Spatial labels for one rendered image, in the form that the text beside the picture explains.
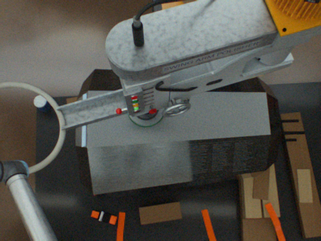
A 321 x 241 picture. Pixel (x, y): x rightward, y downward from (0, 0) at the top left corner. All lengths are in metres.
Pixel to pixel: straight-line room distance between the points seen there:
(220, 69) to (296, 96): 1.70
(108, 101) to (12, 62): 1.63
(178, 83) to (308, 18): 0.61
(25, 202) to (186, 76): 0.86
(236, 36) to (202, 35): 0.13
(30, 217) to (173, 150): 1.03
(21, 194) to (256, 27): 1.12
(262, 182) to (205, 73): 1.37
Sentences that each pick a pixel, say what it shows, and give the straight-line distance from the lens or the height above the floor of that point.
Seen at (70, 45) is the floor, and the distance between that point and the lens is 3.55.
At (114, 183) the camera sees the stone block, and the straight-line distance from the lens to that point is 2.48.
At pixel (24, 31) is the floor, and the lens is 3.71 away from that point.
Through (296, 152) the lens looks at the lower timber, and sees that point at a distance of 3.25.
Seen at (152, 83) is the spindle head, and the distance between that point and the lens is 1.66.
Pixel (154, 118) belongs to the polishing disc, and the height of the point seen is 0.91.
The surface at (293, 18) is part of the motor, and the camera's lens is 1.66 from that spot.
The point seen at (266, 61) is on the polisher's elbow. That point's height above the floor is 1.32.
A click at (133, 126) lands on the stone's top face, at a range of 2.34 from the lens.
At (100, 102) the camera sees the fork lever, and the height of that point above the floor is 1.10.
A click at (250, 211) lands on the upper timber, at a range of 2.98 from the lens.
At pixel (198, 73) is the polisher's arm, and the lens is 1.83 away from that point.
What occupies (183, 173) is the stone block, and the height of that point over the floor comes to 0.68.
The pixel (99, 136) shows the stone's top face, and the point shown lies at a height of 0.85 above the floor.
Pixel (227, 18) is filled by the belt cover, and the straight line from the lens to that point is 1.62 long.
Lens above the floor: 3.10
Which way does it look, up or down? 74 degrees down
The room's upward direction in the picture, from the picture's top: 1 degrees clockwise
